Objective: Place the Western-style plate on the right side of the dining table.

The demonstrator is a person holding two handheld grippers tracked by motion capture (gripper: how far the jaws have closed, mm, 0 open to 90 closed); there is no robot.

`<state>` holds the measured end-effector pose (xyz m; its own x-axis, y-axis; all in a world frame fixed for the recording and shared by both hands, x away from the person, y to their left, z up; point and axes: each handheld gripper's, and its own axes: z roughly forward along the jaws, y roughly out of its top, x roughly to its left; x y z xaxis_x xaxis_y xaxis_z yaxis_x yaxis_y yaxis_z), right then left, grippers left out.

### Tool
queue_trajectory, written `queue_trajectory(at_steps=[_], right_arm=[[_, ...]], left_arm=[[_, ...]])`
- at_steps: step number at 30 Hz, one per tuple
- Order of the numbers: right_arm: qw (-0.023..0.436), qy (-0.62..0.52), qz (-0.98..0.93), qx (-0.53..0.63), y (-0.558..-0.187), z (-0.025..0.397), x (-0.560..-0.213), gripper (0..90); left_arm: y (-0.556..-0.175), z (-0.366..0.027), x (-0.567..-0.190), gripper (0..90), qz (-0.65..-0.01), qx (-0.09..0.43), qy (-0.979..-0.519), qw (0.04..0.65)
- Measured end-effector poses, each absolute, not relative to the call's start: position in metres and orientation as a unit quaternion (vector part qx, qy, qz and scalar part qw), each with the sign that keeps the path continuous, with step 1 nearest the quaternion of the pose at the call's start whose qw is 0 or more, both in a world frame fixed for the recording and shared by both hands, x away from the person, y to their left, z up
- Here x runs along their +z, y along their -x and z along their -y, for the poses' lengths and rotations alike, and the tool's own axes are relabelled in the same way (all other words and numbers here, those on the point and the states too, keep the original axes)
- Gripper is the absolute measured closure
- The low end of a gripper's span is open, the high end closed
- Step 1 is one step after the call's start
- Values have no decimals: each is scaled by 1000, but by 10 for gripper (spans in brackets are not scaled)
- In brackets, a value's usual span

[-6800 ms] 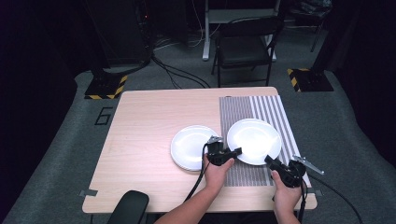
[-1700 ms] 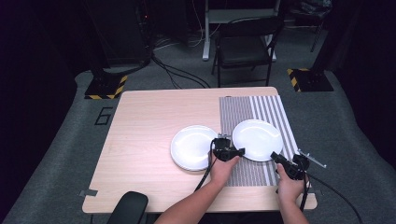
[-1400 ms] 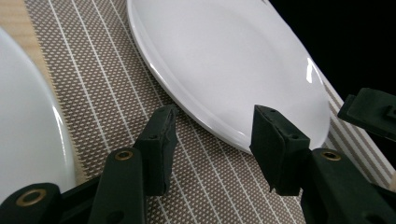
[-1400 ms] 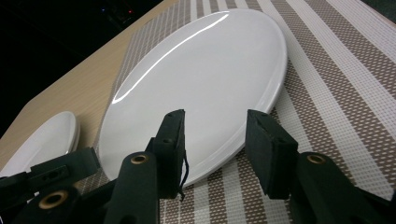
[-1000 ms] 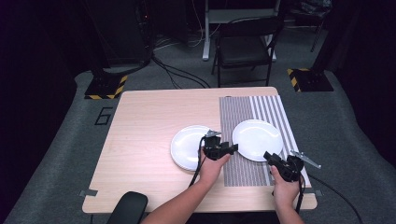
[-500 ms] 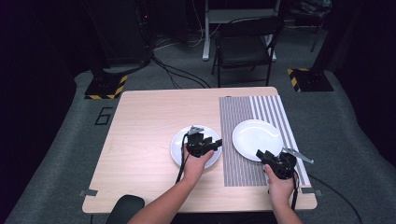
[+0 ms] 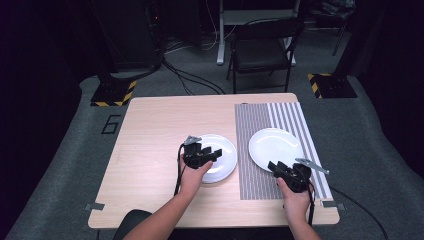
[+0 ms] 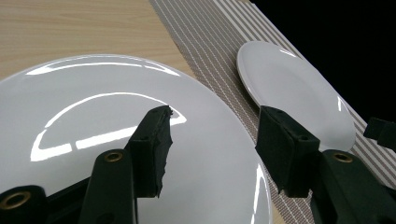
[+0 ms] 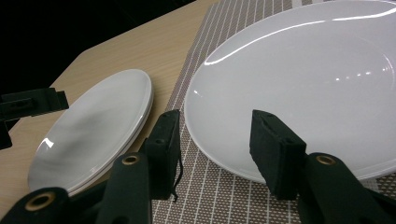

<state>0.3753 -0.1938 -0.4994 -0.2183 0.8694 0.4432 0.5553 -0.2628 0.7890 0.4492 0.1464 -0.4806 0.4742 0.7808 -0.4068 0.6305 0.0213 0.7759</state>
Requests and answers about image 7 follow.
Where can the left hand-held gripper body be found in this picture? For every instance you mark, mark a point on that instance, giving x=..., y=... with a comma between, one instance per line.
x=194, y=155

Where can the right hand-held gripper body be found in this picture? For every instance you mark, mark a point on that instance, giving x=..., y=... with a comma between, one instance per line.
x=298, y=175

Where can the white round plate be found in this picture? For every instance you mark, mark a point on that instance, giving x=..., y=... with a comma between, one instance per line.
x=223, y=156
x=273, y=146

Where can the person's left hand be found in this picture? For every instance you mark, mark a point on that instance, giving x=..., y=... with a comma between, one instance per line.
x=193, y=180

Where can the person's right hand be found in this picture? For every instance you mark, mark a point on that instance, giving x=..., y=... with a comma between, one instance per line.
x=296, y=203

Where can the grey striped placemat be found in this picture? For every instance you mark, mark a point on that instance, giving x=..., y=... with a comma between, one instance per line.
x=253, y=133

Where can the grey tape tab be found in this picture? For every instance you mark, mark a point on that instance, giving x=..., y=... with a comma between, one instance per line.
x=94, y=206
x=333, y=204

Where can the black stand base striped tape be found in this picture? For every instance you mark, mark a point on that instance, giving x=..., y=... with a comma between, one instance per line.
x=113, y=93
x=333, y=85

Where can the black folding chair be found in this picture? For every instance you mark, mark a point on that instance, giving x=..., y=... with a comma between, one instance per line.
x=263, y=50

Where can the white desk frame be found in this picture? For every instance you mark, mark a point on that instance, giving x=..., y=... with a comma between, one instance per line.
x=221, y=40

